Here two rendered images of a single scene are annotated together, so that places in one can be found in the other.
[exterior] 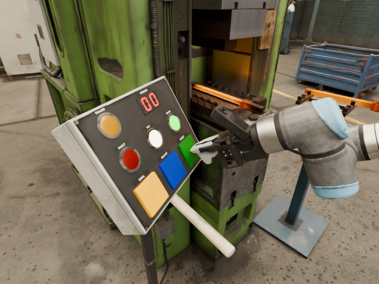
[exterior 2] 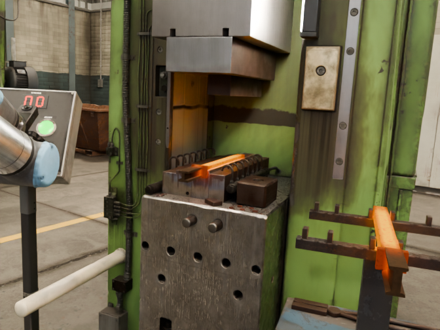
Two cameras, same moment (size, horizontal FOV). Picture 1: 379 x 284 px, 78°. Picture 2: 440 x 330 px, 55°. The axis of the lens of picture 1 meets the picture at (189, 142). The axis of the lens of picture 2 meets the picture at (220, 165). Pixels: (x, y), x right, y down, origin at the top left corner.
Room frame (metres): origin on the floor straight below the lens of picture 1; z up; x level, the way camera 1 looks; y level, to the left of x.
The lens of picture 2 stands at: (0.48, -1.31, 1.22)
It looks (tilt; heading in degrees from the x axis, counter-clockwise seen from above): 10 degrees down; 62
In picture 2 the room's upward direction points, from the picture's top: 3 degrees clockwise
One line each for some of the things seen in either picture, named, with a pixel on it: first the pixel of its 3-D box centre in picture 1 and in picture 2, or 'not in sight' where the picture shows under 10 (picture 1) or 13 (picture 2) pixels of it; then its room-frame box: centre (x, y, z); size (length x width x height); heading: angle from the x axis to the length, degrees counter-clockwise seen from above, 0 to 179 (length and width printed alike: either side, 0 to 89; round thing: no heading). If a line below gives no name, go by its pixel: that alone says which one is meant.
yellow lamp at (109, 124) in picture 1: (109, 125); not in sight; (0.43, 0.17, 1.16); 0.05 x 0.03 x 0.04; 130
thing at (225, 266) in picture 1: (228, 251); not in sight; (0.93, -0.25, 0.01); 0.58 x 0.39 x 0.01; 130
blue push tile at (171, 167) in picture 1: (172, 169); not in sight; (0.49, 0.05, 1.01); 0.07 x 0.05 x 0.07; 154
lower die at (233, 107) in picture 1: (206, 100); (220, 171); (1.12, -0.09, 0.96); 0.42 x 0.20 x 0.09; 40
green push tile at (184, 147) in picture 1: (188, 151); not in sight; (0.58, 0.00, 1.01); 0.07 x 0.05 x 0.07; 154
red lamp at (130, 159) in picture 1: (130, 159); not in sight; (0.42, 0.13, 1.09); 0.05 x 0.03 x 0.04; 130
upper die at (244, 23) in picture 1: (209, 21); (226, 61); (1.12, -0.09, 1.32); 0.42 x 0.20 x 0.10; 40
